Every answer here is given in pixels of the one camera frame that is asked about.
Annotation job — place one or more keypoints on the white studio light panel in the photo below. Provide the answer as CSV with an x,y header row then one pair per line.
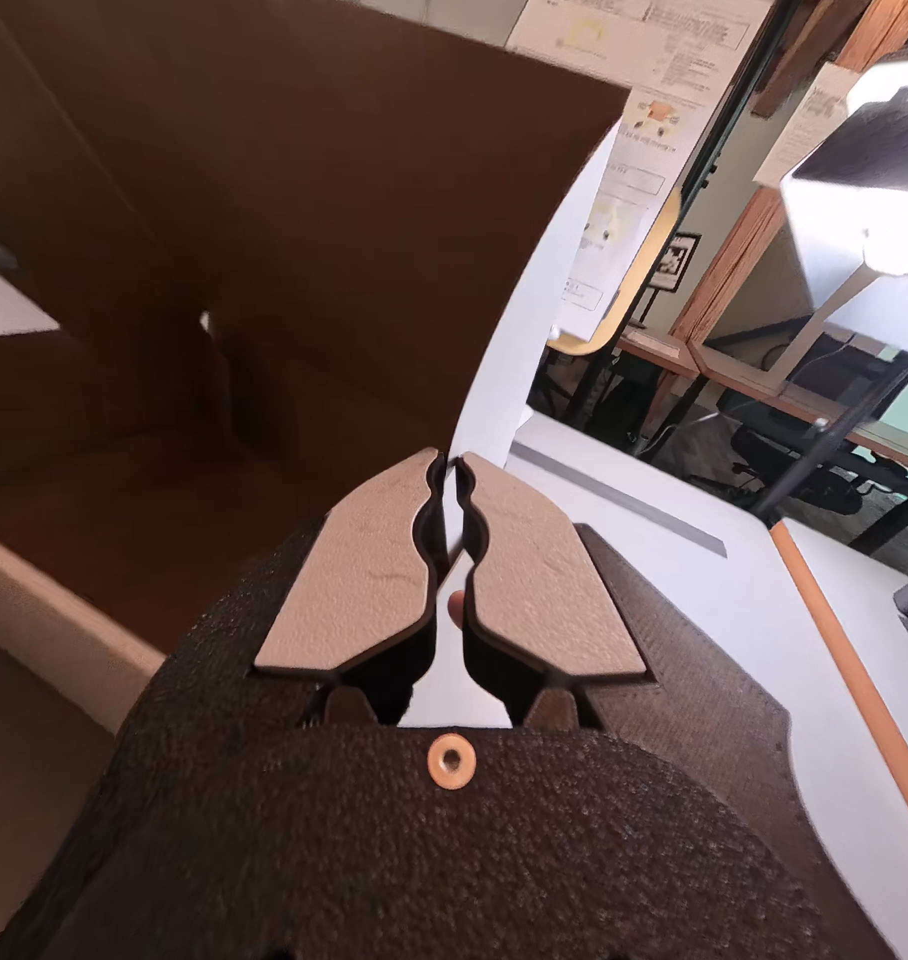
x,y
859,195

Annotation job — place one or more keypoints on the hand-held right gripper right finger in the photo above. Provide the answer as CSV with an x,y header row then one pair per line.
x,y
544,585

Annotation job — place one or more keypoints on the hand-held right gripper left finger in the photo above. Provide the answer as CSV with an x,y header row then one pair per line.
x,y
349,577

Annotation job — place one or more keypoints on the black office chair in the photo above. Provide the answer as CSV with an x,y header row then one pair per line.
x,y
799,472

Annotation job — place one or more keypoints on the black light stand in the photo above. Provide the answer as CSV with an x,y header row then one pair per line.
x,y
836,442

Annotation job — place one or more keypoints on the white paper note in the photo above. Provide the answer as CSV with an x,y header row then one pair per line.
x,y
806,127

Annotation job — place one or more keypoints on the brown cardboard box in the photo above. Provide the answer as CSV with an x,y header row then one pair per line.
x,y
311,225

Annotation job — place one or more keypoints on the paper sheet with yellow print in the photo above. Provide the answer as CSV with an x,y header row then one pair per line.
x,y
619,232

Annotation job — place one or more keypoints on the wooden partition frame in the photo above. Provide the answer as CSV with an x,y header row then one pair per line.
x,y
731,262

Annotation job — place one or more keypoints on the large white printed paper sheet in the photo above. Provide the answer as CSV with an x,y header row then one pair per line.
x,y
634,34

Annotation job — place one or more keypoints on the small black framed picture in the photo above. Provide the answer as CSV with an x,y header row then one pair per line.
x,y
675,262

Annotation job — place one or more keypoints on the paper sheet with orange print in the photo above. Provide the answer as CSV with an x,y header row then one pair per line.
x,y
660,135

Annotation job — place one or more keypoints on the wooden desk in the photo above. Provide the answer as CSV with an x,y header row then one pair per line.
x,y
731,379

